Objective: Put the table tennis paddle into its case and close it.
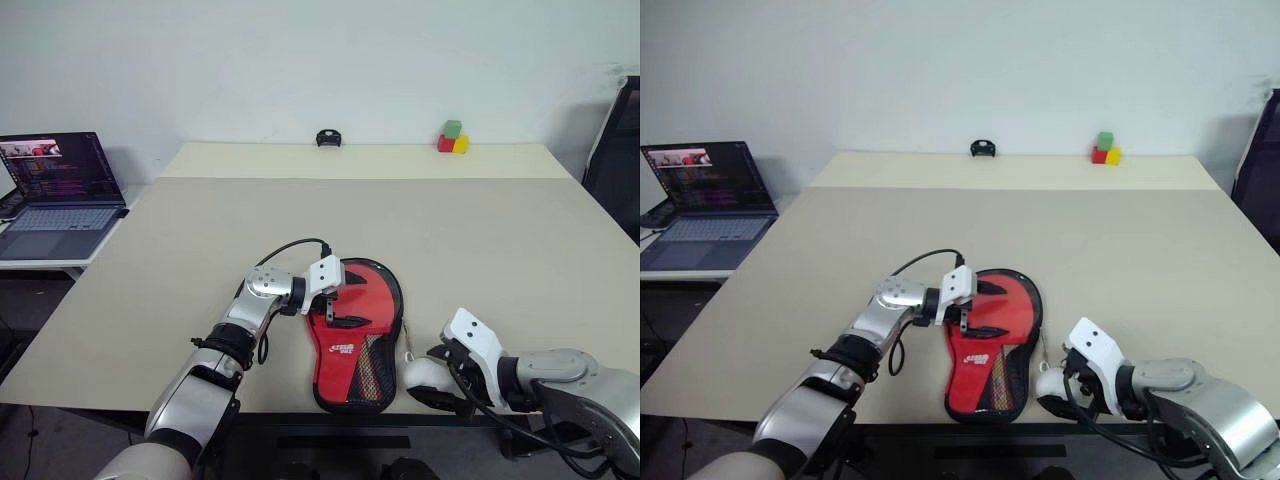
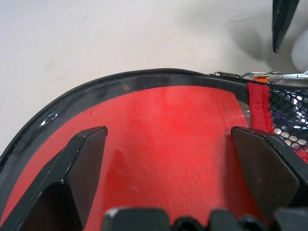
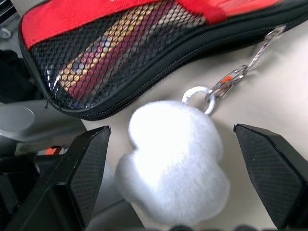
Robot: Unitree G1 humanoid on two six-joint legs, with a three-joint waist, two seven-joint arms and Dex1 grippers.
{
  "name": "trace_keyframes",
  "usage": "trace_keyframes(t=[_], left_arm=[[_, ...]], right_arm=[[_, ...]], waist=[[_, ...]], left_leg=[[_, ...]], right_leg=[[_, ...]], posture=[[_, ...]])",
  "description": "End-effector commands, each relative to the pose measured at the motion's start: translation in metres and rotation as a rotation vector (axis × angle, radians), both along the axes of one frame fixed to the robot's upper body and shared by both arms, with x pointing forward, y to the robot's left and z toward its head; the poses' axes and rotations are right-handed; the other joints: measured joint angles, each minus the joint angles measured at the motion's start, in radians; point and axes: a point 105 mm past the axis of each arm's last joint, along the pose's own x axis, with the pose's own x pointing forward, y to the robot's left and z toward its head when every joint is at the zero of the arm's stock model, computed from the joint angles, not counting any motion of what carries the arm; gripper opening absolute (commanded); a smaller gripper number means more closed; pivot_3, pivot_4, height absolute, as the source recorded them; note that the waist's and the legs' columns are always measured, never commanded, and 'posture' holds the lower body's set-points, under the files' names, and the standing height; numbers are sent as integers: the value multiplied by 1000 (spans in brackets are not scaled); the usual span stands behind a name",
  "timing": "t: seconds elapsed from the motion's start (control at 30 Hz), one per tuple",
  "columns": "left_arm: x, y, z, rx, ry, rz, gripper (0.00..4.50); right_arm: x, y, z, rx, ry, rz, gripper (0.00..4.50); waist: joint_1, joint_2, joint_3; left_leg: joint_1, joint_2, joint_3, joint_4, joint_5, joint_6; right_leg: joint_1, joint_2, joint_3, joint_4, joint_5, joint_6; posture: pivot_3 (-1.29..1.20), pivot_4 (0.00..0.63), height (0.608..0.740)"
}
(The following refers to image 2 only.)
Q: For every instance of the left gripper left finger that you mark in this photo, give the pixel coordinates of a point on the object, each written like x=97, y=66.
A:
x=60, y=183

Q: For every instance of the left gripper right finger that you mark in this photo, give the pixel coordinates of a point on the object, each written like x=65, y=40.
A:
x=274, y=173

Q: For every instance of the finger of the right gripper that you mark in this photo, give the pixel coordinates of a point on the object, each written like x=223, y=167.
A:
x=284, y=21

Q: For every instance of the red table tennis paddle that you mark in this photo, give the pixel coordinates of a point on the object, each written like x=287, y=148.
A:
x=156, y=144

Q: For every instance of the red black mesh pouch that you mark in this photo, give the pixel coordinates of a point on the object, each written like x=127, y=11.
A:
x=168, y=80

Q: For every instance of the beige table mat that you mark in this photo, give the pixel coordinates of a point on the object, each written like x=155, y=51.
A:
x=96, y=36

